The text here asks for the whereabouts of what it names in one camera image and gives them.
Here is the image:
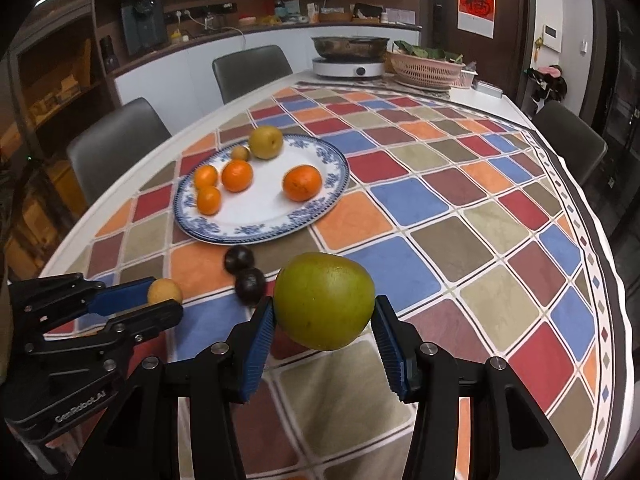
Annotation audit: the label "grey dining chair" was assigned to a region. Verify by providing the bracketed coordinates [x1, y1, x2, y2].
[532, 101, 608, 188]
[66, 97, 172, 206]
[212, 45, 293, 106]

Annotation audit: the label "large orange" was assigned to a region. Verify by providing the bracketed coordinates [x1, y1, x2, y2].
[283, 165, 322, 203]

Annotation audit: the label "green apple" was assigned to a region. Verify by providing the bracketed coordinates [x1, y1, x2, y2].
[273, 252, 376, 351]

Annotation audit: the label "dark brown door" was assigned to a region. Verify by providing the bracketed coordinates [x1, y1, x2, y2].
[422, 0, 536, 106]

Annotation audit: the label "white lower cabinet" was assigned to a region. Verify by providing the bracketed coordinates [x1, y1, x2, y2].
[112, 25, 423, 131]

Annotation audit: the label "wall power outlets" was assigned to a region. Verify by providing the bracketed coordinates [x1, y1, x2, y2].
[164, 4, 236, 23]

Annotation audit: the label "black bag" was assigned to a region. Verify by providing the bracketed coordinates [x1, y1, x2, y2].
[352, 3, 385, 22]

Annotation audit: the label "white induction cooker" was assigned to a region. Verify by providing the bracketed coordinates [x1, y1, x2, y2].
[311, 56, 387, 79]

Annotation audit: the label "blue rimmed white plate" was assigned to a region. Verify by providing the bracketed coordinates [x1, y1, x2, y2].
[172, 134, 349, 245]

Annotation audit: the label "small orange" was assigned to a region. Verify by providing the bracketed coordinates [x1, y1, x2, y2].
[221, 159, 254, 193]
[196, 186, 222, 216]
[193, 165, 220, 191]

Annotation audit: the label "glass display cabinet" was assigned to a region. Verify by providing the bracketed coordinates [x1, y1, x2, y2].
[0, 5, 117, 281]

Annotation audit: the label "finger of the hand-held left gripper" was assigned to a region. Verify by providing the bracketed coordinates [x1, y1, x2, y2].
[10, 273, 157, 331]
[25, 301, 184, 357]

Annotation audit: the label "colourful checked tablecloth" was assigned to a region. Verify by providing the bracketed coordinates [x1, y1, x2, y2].
[47, 80, 628, 480]

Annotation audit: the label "steel pot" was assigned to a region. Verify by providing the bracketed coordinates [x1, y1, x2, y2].
[311, 35, 388, 60]

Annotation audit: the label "dark water dispenser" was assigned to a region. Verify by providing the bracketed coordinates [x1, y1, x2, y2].
[121, 0, 167, 56]

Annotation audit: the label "pink woven basket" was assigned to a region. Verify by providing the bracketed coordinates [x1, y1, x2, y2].
[389, 51, 466, 88]

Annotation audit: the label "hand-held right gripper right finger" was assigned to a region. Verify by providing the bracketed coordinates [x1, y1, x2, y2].
[372, 296, 583, 480]

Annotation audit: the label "dark cloth bundle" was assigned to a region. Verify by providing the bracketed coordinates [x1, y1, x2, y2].
[530, 65, 568, 103]

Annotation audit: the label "red and white wall calendar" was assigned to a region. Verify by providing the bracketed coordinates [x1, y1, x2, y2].
[457, 0, 496, 38]

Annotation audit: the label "small yellow pear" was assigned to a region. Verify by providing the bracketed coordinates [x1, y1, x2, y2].
[147, 279, 184, 306]

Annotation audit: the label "green leafy vegetables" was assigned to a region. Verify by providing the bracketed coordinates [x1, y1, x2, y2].
[393, 40, 463, 64]

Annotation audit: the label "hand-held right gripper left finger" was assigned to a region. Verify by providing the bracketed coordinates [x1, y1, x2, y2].
[65, 296, 275, 480]

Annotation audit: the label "white slotted plastic basket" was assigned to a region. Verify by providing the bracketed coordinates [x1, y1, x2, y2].
[450, 67, 477, 90]

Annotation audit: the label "dark purple plum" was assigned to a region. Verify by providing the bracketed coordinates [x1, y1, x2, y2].
[223, 246, 256, 276]
[235, 267, 267, 307]

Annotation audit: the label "black thermos bottle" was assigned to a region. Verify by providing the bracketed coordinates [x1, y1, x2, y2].
[99, 35, 120, 72]

